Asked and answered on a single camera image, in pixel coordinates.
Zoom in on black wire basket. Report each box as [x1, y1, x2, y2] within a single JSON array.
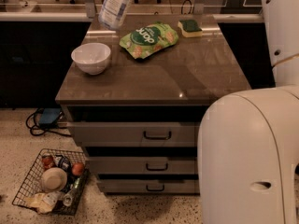
[[12, 148, 89, 216]]

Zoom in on blue power adapter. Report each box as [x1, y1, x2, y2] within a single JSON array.
[[38, 108, 61, 126]]

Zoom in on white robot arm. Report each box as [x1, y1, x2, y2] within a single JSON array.
[[198, 0, 299, 224]]

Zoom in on dark can in basket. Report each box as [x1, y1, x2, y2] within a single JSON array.
[[54, 155, 71, 172]]

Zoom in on blue plastic water bottle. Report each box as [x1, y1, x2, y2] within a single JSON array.
[[98, 0, 133, 30]]

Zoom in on bottom grey drawer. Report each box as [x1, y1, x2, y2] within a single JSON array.
[[97, 179, 199, 194]]

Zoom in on middle grey drawer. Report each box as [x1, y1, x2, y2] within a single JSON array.
[[87, 157, 197, 175]]

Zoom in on red tomato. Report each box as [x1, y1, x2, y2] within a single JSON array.
[[72, 162, 85, 176]]

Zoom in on small clear bottle in basket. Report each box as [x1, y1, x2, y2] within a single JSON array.
[[63, 177, 80, 207]]

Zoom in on green snack pouch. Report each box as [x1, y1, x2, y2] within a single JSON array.
[[119, 22, 178, 59]]

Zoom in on grey drawer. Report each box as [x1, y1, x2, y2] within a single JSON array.
[[97, 179, 199, 194], [68, 122, 198, 147], [87, 157, 197, 175]]

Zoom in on green yellow sponge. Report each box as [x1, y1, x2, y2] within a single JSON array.
[[178, 20, 203, 38]]

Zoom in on red jar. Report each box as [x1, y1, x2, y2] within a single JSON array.
[[41, 155, 55, 170]]

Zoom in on beige round lid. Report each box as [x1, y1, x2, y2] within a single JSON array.
[[40, 167, 67, 192]]

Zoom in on black floor cable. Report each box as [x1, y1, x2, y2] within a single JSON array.
[[25, 108, 73, 138]]

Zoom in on top grey drawer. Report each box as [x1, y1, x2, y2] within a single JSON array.
[[68, 122, 198, 147]]

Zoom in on yellow packet in basket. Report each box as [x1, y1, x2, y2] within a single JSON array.
[[24, 192, 60, 214]]

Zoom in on white ceramic bowl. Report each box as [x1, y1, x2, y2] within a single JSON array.
[[71, 43, 111, 75]]

